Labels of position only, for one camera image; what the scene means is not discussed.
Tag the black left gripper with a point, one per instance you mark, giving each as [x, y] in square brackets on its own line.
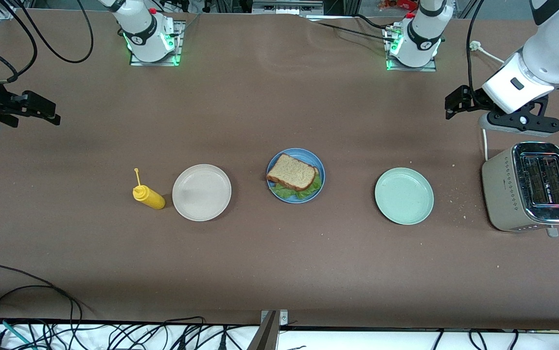
[474, 100]

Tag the yellow squeeze bottle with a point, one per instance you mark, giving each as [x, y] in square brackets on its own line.
[150, 199]

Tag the blue round plate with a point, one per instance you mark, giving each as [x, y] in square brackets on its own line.
[318, 163]

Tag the green lettuce leaf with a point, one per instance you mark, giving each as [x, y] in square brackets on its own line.
[304, 193]

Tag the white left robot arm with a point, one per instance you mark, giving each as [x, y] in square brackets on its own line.
[551, 48]

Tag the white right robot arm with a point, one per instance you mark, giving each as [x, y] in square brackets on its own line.
[146, 29]

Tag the mint green round plate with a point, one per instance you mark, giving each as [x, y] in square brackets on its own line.
[404, 197]

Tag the beige round plate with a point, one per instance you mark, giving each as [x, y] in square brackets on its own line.
[201, 194]

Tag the beige chrome toaster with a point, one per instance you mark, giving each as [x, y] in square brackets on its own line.
[503, 194]

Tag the red snack bag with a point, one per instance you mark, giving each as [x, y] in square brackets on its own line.
[398, 4]

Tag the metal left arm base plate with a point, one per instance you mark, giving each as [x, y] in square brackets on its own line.
[430, 68]

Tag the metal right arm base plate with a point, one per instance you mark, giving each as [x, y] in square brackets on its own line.
[180, 43]

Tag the aluminium frame profile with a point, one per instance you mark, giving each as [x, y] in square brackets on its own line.
[287, 7]

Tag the metal mount bracket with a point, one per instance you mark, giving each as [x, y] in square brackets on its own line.
[266, 338]

